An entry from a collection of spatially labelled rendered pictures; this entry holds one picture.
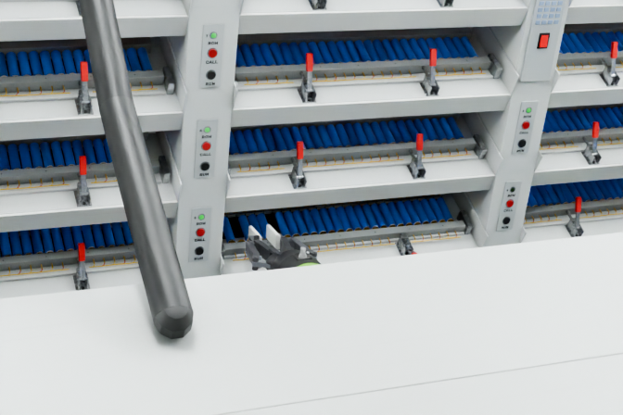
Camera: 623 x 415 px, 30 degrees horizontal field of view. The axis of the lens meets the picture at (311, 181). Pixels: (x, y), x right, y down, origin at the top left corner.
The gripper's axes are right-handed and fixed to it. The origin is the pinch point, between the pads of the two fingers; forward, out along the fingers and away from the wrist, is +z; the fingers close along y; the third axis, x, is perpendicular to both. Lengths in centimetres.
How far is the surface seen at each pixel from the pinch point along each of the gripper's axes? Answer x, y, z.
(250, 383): -50, 51, -151
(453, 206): 2, -50, 15
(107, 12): -68, 55, -126
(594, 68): -32, -75, 2
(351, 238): 4.5, -22.0, 6.5
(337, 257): 7.7, -18.4, 4.8
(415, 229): 3.7, -37.3, 7.1
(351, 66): -34.2, -17.8, 2.1
